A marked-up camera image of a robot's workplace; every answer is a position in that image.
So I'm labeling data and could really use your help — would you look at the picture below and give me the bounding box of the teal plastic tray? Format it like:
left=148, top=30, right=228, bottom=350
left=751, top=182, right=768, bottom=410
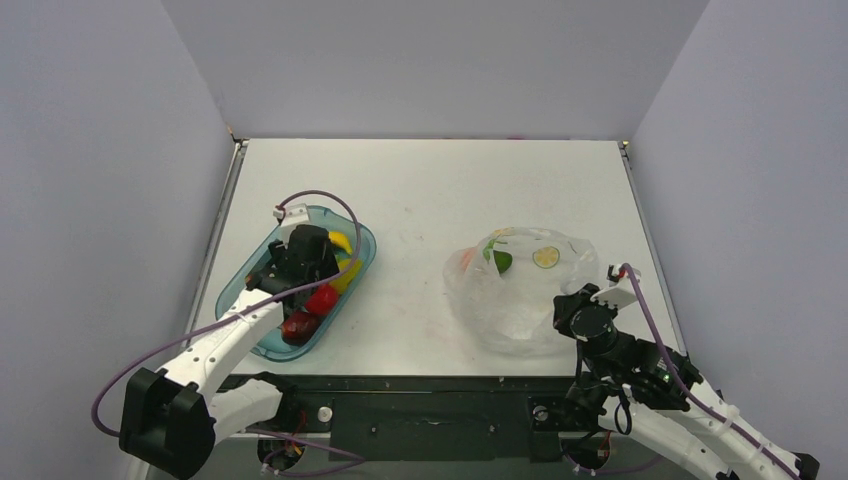
left=215, top=204, right=376, bottom=362

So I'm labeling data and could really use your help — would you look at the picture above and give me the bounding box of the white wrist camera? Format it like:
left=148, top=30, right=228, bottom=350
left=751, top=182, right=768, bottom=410
left=591, top=264, right=641, bottom=310
left=272, top=204, right=311, bottom=228

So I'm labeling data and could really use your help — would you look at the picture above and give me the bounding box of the yellow fake banana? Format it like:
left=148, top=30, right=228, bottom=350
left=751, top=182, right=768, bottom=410
left=328, top=231, right=353, bottom=256

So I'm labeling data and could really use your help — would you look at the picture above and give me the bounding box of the red fake apple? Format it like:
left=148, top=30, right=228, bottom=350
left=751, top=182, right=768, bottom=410
left=304, top=284, right=340, bottom=317

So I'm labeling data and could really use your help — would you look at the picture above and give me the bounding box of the yellow fake lemon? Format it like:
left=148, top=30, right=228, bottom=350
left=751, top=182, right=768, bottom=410
left=329, top=258, right=363, bottom=295

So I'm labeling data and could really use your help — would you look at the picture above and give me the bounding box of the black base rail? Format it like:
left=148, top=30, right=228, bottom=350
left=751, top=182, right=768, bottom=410
left=165, top=374, right=664, bottom=464

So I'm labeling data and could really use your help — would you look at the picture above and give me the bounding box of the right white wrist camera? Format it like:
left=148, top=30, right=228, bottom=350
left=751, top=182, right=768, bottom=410
left=591, top=264, right=641, bottom=310

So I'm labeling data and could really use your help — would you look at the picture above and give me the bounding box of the dark red fake plum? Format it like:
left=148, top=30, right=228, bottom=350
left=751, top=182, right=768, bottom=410
left=280, top=311, right=323, bottom=346

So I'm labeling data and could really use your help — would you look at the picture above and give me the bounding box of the green fake lime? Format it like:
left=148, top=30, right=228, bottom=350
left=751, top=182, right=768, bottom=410
left=491, top=250, right=513, bottom=275

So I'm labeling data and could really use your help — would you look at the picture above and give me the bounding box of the clear plastic bag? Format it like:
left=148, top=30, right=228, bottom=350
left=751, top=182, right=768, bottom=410
left=443, top=227, right=600, bottom=357

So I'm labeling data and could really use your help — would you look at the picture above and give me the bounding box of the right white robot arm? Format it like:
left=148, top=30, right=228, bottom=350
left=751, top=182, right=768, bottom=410
left=552, top=275, right=820, bottom=479

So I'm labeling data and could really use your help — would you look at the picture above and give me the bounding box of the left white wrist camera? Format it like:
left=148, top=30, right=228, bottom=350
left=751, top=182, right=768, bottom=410
left=272, top=204, right=311, bottom=228

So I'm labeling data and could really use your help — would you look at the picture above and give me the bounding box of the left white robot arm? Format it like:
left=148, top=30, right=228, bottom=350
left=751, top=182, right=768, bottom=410
left=118, top=224, right=339, bottom=479

